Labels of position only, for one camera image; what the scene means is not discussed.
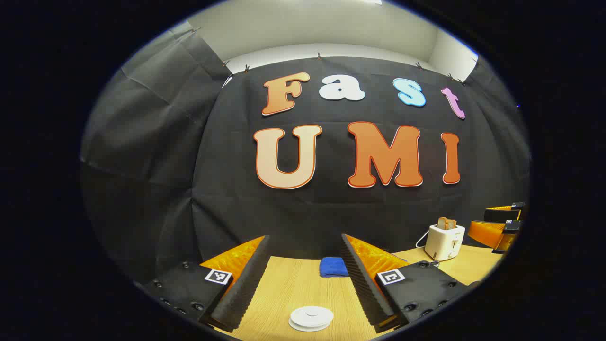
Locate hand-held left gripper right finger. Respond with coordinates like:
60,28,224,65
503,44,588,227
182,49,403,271
341,233,481,333

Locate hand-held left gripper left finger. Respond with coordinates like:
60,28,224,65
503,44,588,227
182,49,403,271
142,235,270,333

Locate white teacup lid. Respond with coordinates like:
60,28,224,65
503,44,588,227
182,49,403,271
290,306,334,327

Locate blue towel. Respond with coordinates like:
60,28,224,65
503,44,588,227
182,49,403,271
320,257,350,278

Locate white toaster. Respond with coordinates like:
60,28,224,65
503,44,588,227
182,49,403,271
425,224,465,261

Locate black backdrop cloth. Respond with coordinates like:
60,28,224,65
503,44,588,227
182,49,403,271
80,24,531,285

